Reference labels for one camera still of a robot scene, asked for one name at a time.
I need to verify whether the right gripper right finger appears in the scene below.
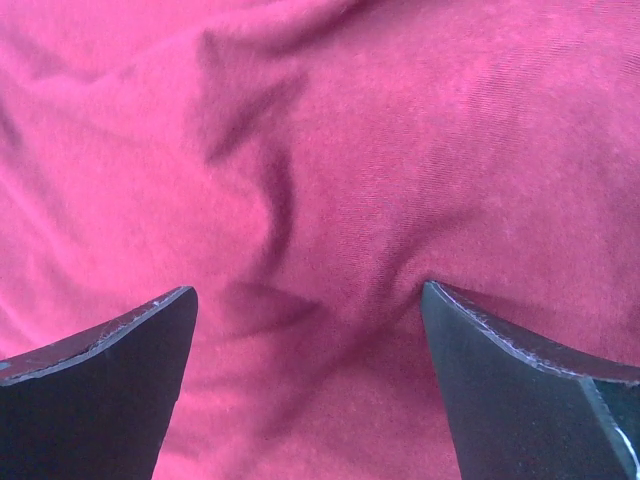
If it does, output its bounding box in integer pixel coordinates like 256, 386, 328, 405
421, 281, 639, 480

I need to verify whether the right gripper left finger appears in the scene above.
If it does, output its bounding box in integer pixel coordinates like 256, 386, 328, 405
1, 286, 198, 479

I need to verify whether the maroon t shirt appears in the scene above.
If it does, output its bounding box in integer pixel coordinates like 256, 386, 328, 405
1, 1, 639, 479

